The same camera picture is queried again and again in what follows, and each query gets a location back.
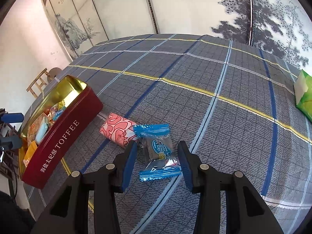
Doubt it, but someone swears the orange snack packet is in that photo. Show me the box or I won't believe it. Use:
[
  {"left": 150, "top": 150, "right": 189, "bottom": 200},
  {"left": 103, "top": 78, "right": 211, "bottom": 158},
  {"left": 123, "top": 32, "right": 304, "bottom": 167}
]
[{"left": 23, "top": 141, "right": 38, "bottom": 167}]

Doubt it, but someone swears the clear fried twist snack pack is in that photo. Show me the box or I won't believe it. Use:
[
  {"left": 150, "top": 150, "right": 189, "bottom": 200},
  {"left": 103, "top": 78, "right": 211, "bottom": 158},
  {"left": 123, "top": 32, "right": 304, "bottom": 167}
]
[{"left": 27, "top": 113, "right": 48, "bottom": 146}]

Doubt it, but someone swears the blue soda cracker pack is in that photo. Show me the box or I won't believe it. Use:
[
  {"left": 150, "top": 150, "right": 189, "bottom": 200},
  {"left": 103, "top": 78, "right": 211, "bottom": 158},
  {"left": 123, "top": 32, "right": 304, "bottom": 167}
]
[{"left": 35, "top": 121, "right": 49, "bottom": 145}]

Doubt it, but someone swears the blue candy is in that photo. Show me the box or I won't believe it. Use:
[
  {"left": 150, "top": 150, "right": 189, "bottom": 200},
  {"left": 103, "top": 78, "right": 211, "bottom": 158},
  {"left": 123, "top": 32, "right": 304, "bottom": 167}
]
[{"left": 133, "top": 124, "right": 181, "bottom": 182}]

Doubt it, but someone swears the teal wrapped dark candy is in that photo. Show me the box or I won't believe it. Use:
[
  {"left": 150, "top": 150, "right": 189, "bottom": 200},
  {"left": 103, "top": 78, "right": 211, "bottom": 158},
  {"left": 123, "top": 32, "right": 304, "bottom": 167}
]
[{"left": 51, "top": 107, "right": 66, "bottom": 121}]

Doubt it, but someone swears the red gold toffee tin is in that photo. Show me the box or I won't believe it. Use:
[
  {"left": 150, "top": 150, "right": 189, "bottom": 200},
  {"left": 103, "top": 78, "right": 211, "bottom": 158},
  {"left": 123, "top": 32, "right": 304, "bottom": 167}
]
[{"left": 19, "top": 75, "right": 103, "bottom": 189}]

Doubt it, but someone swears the wooden stool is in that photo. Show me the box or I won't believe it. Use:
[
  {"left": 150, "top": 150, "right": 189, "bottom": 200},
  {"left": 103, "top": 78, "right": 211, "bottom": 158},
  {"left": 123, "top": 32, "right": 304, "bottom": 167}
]
[{"left": 26, "top": 68, "right": 49, "bottom": 99}]

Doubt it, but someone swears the pink patterned candy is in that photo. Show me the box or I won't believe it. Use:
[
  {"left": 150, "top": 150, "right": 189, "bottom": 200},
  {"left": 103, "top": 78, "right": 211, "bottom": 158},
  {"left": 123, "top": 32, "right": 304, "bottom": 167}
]
[{"left": 99, "top": 113, "right": 139, "bottom": 149}]

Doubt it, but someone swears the green tissue pack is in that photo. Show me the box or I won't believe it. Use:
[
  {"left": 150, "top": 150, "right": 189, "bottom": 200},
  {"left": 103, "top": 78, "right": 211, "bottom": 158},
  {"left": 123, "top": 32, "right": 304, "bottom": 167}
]
[{"left": 294, "top": 70, "right": 312, "bottom": 121}]

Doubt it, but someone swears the painted folding screen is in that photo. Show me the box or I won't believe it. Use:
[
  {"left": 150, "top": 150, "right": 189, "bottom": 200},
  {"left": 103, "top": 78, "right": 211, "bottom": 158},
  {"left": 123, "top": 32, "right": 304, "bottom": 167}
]
[{"left": 42, "top": 0, "right": 311, "bottom": 72}]

